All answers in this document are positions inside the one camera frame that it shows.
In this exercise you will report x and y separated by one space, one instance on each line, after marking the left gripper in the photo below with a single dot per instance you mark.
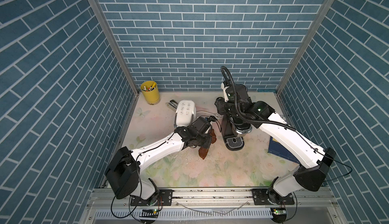
208 138

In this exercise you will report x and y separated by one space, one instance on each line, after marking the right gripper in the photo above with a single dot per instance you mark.
220 103

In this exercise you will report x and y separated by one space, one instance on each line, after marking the brown cloth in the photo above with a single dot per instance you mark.
203 150

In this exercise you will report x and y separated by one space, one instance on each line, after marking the black coffee machine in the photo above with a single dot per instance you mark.
233 133

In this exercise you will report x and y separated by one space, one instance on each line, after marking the white coffee machine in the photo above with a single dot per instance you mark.
185 113

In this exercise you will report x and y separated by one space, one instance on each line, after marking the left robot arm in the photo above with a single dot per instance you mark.
124 170

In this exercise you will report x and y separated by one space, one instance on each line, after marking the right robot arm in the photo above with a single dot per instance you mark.
240 115

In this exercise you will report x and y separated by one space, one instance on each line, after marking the silver black stapler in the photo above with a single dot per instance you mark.
172 104

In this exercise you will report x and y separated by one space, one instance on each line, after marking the blue book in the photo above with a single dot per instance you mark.
277 149

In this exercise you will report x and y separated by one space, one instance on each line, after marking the yellow pen cup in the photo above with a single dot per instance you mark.
150 92

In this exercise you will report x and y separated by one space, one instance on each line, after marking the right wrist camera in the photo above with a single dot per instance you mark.
228 92

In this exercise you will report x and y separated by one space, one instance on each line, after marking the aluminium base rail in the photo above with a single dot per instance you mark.
218 205

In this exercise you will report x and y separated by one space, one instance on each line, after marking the right metal corner post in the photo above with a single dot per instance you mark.
323 10

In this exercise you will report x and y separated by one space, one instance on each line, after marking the metal corner post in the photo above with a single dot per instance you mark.
112 42
323 10

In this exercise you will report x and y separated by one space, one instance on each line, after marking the left metal corner post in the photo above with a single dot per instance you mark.
112 42

